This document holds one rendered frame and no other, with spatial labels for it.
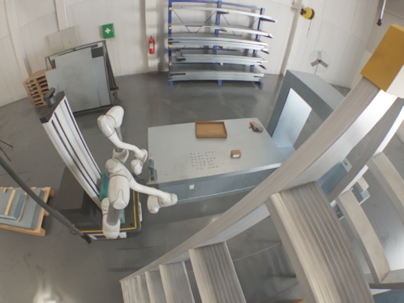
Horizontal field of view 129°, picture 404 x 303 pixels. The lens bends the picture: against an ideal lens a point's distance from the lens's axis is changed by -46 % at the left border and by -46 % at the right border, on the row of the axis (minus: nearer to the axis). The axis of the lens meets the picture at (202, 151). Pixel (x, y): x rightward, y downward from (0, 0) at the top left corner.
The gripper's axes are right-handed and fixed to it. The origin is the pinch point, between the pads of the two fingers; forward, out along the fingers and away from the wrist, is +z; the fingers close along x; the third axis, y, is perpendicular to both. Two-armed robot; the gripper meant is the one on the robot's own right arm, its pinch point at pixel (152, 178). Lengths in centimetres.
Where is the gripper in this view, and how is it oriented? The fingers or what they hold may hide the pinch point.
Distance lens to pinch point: 187.4
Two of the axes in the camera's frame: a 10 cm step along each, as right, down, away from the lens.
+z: -1.7, -7.2, 6.7
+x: -9.8, 0.8, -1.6
